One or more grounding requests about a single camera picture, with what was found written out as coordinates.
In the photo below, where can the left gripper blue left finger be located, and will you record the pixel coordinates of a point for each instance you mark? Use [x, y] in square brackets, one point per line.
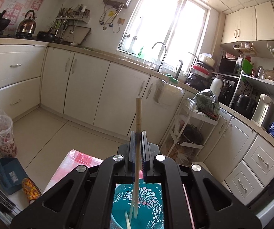
[132, 152]

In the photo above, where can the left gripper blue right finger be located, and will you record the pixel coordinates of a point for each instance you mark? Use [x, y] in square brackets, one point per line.
[146, 158]

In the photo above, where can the white tiered kitchen cart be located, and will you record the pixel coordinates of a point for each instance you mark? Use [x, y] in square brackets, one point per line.
[186, 153]

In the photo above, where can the teal perforated plastic bin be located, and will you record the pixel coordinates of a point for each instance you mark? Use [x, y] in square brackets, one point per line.
[150, 206]

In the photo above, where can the black pan in cart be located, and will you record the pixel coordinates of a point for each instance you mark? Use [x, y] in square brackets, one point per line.
[191, 135]

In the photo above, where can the red white checkered tablecloth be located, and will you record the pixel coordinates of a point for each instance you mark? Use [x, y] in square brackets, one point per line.
[73, 159]

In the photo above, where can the hanging white waste bin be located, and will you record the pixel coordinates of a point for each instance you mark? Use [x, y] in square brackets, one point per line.
[167, 94]

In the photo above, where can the green bagged vegetables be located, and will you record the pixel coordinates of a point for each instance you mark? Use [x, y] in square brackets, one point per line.
[207, 103]

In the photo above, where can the chrome sink faucet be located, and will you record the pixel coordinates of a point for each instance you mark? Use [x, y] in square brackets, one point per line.
[162, 55]

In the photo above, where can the stacked bowls and dishes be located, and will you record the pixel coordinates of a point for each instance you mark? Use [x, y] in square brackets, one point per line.
[200, 71]

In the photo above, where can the yellow patterned slipper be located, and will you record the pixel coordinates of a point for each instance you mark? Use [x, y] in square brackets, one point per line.
[31, 191]

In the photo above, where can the white thermos jug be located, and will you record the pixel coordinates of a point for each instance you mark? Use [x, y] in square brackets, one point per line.
[217, 84]

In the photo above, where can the blue dustpan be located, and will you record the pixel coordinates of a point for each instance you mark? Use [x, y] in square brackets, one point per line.
[12, 175]

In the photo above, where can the black microwave oven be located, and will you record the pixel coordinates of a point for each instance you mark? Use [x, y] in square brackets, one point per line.
[230, 66]

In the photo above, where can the floral lined trash bin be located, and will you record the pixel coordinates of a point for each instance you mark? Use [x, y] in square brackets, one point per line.
[8, 148]

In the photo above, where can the black frying pan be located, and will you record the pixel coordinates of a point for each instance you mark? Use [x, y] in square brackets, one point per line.
[46, 36]

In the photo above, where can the copper kettle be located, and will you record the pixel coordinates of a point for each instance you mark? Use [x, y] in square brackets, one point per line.
[27, 27]

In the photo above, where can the utensil wall rack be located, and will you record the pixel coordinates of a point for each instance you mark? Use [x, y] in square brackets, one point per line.
[80, 13]

